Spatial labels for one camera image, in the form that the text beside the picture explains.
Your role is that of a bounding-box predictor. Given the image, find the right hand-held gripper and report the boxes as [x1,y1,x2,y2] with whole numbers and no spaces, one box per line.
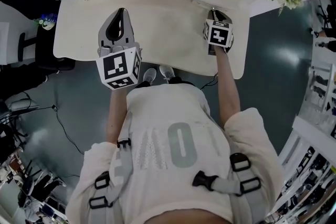
[202,8,235,56]

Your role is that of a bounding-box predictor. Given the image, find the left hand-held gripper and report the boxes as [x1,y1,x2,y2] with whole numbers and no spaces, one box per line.
[95,7,144,91]

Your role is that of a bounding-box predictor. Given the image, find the white ornate dressing table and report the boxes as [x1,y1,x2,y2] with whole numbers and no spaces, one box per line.
[52,0,250,80]

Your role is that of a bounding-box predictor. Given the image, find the person's right forearm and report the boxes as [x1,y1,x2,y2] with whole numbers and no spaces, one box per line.
[214,47,242,132]

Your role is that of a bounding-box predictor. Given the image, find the person's left forearm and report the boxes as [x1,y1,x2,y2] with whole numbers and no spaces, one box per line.
[105,86,132,145]

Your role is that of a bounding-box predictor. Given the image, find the person's left grey shoe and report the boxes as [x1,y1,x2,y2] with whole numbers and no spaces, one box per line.
[142,68,158,87]

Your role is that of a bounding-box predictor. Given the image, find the person's grey shoe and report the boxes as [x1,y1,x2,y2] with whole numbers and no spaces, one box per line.
[142,68,158,87]
[159,65,176,82]

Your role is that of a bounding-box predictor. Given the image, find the person's right grey shoe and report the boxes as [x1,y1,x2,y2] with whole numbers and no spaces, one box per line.
[159,65,176,82]

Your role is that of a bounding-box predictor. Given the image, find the small blue flower pot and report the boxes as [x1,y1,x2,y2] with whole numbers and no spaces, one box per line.
[33,13,58,31]

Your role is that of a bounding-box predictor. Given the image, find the black office chair with headrest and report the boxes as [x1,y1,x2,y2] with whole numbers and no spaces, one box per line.
[0,0,76,72]

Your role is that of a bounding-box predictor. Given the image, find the person's black trousers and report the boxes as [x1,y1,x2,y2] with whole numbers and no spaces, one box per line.
[135,76,197,89]

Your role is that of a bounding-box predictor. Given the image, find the person's white shirt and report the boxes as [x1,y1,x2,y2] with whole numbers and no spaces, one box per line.
[65,83,286,224]

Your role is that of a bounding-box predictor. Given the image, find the white desk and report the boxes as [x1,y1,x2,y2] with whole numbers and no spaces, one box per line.
[304,64,336,113]

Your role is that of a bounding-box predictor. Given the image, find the white shelf unit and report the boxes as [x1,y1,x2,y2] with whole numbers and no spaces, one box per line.
[272,115,336,224]

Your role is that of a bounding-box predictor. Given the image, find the thin black cable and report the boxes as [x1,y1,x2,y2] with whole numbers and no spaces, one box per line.
[199,72,219,90]

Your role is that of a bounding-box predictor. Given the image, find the black floor cable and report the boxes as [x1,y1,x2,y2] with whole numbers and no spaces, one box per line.
[22,90,85,156]

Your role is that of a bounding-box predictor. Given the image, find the grey backpack strap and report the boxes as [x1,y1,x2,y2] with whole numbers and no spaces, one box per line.
[89,137,132,209]
[192,152,263,197]

